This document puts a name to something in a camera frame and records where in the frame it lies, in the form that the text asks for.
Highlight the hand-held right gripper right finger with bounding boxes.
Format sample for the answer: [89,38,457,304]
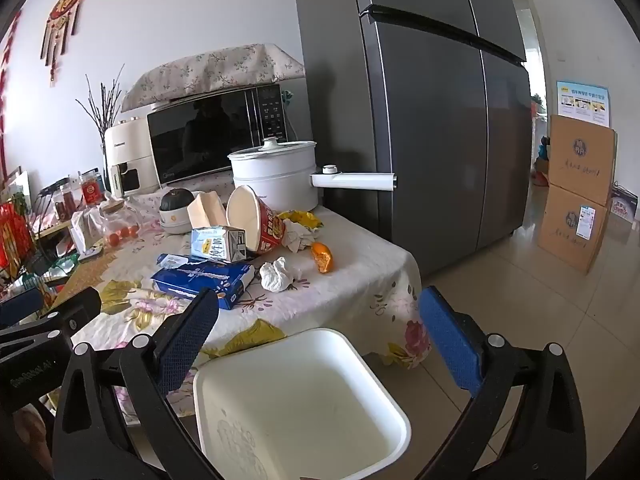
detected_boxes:
[418,285,587,480]

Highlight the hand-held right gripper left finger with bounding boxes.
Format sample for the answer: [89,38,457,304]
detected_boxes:
[51,287,223,480]

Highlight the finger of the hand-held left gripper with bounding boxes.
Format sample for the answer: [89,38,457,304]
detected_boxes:
[46,286,103,335]
[0,287,45,328]

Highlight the blue cardboard box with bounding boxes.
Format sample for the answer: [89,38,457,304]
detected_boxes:
[150,260,256,311]

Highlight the white milk carton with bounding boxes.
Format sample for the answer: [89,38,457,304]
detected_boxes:
[191,225,248,263]

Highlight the small white tissue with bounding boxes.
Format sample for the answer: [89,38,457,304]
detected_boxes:
[259,256,301,293]

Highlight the beige paper carton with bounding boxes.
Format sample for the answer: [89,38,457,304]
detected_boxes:
[186,190,228,233]

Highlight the white plastic bin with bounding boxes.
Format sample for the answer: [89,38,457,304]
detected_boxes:
[192,328,412,480]

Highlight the red instant noodle cup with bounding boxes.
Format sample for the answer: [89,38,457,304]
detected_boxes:
[226,185,287,253]

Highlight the large white napkin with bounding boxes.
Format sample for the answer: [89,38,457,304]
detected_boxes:
[282,220,321,253]

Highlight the orange peel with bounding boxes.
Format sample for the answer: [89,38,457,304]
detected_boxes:
[310,241,335,275]

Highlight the yellow wrapper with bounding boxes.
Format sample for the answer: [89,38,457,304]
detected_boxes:
[277,209,323,231]

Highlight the red packaging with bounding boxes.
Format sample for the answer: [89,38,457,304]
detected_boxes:
[0,202,36,271]

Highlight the white plastic bag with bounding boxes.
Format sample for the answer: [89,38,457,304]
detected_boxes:
[70,207,106,256]

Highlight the clear container of tomatoes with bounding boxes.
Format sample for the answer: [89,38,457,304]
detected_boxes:
[100,200,146,248]

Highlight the glass spice jar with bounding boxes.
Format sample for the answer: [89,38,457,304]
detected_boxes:
[52,182,77,221]

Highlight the floral tablecloth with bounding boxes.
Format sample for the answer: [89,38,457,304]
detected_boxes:
[30,195,431,426]

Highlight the white bowl with dark lid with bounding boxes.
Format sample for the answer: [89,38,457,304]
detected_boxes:
[159,205,196,235]

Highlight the red lidded jar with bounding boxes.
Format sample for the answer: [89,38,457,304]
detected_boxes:
[82,172,103,206]

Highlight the dark green squash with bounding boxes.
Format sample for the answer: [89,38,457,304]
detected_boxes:
[160,187,195,213]

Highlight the cardboard box with white label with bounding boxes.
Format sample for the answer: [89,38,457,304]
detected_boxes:
[537,182,611,275]

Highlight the cream air fryer oven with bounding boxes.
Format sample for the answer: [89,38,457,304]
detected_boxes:
[102,116,161,198]

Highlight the white electric pot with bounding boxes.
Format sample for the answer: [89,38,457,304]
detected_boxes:
[227,137,398,213]

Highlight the black microwave oven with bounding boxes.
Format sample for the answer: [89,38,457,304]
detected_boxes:
[146,84,291,186]

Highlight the dried branches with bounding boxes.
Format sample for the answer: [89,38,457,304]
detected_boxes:
[75,62,126,133]

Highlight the colourful toys pile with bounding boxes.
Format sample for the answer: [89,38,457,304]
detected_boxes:
[531,95,552,187]

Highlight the grey refrigerator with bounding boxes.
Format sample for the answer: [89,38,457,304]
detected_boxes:
[291,0,532,277]

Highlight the small dark printed box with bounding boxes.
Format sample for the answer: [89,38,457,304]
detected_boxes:
[610,185,638,222]

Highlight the floral appliance cover cloth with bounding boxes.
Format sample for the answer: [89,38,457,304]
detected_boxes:
[120,44,306,113]

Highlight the red hanging wall strip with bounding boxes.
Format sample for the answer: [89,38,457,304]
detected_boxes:
[0,10,23,181]

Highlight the blue wall poster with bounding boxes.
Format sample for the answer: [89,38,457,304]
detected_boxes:
[556,81,612,128]

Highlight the red knot wall decoration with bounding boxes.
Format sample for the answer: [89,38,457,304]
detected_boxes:
[40,0,86,86]

